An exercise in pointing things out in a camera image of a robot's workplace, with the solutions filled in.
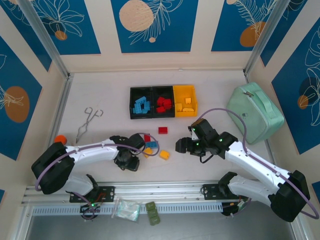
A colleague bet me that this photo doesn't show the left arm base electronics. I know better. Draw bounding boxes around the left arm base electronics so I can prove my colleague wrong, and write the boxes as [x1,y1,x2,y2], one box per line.
[79,197,103,221]

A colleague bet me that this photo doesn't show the black plastic bin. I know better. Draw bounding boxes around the black plastic bin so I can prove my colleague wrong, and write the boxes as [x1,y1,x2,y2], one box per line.
[129,86,154,120]
[151,85,175,119]

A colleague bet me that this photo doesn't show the mint green zip bag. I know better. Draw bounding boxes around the mint green zip bag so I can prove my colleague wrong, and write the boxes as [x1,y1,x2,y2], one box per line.
[226,81,285,145]

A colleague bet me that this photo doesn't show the clear plastic bag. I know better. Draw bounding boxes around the clear plastic bag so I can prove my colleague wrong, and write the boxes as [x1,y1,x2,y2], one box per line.
[111,196,141,223]

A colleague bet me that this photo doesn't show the metal tongs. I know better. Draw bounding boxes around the metal tongs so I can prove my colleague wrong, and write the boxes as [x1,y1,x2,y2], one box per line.
[75,106,104,144]

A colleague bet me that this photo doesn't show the orange cap clear bottle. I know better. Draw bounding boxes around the orange cap clear bottle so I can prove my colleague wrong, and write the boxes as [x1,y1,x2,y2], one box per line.
[54,134,68,145]

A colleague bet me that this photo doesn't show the thin black right gripper cable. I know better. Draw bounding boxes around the thin black right gripper cable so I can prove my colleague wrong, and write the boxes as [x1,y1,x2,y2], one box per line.
[198,152,216,165]

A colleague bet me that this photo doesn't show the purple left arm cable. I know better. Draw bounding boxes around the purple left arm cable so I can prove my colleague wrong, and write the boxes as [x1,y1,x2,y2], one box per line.
[34,131,161,221]

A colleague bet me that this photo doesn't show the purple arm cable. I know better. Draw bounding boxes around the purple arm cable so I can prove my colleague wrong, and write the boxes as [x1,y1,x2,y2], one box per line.
[199,107,320,218]
[34,131,161,221]

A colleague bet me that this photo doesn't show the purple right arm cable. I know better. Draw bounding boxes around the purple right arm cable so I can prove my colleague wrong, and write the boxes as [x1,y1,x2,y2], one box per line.
[199,107,320,218]

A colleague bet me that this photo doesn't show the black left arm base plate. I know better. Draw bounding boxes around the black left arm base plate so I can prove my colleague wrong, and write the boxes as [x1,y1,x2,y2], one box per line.
[69,186,116,203]

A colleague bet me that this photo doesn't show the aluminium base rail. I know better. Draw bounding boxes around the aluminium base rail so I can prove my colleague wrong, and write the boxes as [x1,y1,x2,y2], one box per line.
[21,179,266,206]

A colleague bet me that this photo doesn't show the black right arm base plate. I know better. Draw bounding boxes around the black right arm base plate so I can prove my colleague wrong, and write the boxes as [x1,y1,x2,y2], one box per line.
[202,183,242,201]

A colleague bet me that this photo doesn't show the white slotted cable duct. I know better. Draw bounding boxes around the white slotted cable duct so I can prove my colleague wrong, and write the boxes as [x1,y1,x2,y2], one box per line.
[32,202,223,216]

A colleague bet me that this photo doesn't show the aluminium side rail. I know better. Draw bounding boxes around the aluminium side rail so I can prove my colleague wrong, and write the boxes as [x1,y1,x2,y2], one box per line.
[37,73,74,186]

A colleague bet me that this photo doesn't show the aluminium corner post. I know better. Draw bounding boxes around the aluminium corner post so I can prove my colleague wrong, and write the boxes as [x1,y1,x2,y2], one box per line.
[18,0,71,79]
[243,0,293,76]

